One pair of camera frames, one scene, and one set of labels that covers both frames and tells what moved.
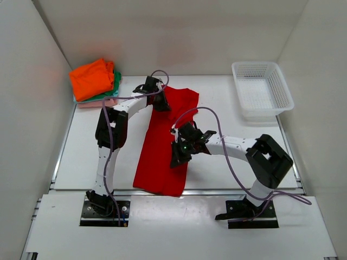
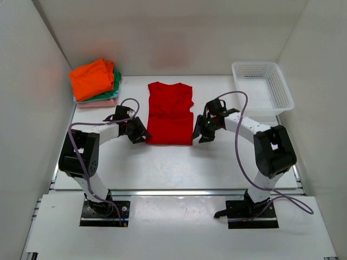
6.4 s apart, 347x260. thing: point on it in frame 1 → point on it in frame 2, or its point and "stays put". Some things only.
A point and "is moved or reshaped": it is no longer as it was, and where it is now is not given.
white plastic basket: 262,91 stays put
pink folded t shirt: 111,102 stays put
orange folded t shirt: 92,78 stays put
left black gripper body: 159,103 → 132,127
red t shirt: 154,173 is moved or reshaped
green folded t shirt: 114,93 stays put
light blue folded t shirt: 74,100 stays put
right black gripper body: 183,150 → 209,125
